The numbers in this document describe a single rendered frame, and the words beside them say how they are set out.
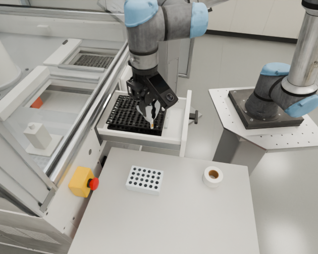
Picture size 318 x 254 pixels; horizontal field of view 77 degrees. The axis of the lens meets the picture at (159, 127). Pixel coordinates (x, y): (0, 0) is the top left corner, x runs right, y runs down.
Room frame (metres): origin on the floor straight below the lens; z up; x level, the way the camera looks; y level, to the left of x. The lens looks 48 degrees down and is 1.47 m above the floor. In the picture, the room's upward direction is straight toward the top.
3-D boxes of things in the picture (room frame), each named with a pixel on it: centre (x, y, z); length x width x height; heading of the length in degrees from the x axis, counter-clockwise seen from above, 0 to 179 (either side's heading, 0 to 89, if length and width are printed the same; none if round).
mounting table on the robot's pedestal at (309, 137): (0.74, -0.53, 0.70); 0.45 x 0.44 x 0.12; 95
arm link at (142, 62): (0.49, 0.04, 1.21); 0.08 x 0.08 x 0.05
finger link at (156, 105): (0.51, 0.03, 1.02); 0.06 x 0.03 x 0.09; 46
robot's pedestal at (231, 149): (0.74, -0.51, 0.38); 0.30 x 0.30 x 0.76; 5
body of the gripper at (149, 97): (0.50, 0.04, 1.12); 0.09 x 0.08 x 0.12; 46
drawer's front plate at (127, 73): (0.94, 0.15, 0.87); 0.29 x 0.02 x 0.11; 170
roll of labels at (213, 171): (0.37, -0.20, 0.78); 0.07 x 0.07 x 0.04
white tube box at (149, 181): (0.36, 0.05, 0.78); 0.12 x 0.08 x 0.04; 78
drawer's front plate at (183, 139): (0.57, -0.11, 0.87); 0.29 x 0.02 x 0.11; 170
